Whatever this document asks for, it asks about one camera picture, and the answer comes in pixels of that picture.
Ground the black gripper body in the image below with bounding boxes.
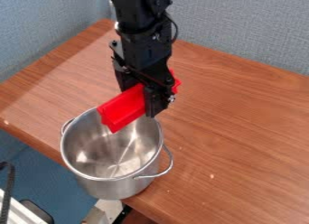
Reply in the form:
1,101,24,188
109,23,175,87

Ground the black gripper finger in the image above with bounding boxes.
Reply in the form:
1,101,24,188
112,60,137,91
143,85,175,118

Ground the metal pot with handles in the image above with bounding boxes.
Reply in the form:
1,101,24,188
58,108,173,200

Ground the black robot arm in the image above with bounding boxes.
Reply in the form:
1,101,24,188
109,0,178,117

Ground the white ribbed appliance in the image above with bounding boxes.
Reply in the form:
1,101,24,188
0,198,48,224

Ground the white bracket under table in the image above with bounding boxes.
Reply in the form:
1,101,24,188
80,200,123,224

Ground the black cable lower left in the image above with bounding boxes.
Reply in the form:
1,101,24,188
0,161,17,224

